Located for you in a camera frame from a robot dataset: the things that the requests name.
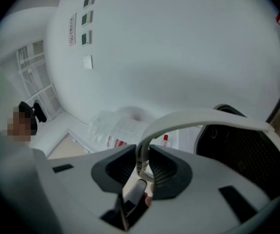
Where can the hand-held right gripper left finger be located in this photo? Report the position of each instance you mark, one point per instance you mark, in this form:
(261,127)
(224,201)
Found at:
(81,179)

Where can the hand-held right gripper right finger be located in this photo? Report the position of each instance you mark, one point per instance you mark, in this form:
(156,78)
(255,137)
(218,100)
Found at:
(203,203)

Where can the black waste bin white rim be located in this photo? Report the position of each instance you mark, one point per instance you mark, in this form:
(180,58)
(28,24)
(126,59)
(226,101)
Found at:
(203,117)

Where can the person's right hand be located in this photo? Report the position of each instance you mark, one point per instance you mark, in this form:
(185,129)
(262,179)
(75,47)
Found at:
(150,199)

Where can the grey-brown door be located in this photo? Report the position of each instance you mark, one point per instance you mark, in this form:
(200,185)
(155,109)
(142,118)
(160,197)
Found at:
(66,147)

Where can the large clear bottle red label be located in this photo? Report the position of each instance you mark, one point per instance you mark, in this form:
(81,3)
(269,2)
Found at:
(120,128)

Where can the white water dispenser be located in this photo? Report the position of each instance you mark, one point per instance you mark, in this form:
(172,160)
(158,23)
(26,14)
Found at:
(183,140)

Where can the black head-worn camera mount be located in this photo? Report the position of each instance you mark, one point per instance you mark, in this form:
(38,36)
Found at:
(40,113)

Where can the white wall switch plate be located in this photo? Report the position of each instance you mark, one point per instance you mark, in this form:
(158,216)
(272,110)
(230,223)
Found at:
(88,62)

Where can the white wall thermostat panel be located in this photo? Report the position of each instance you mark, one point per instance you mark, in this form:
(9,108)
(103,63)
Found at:
(86,38)
(86,19)
(88,1)

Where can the white wall sign red symbol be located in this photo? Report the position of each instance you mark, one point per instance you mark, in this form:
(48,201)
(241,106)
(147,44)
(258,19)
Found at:
(72,30)

